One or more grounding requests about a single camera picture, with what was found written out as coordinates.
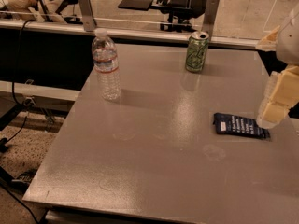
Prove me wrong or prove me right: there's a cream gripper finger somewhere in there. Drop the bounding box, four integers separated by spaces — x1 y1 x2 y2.
255 26 279 52
256 65 299 129

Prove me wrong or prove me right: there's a person in beige clothes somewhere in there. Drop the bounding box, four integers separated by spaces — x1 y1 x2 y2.
7 0 66 24

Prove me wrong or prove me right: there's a dark blue rxbar wrapper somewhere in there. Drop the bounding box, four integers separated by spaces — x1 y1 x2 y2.
213 113 270 140

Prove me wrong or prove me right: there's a metal rail bracket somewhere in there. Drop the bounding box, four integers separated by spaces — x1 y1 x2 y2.
78 0 96 32
201 0 220 38

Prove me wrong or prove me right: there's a green soda can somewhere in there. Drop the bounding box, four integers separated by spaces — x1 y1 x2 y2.
185 32 209 73

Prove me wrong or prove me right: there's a left metal rail bracket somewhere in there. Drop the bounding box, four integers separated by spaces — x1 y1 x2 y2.
78 0 96 32

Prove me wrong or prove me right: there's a black power cable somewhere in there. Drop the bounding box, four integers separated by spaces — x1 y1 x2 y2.
0 19 36 145

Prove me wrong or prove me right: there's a black office chair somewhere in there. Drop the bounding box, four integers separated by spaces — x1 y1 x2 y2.
118 0 211 32

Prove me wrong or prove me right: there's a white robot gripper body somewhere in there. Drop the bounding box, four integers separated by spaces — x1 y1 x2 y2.
276 3 299 65

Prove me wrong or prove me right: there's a clear plastic water bottle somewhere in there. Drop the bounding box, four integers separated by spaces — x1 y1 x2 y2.
92 28 121 101

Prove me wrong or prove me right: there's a right metal rail bracket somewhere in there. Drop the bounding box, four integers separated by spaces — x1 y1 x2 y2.
201 0 220 38

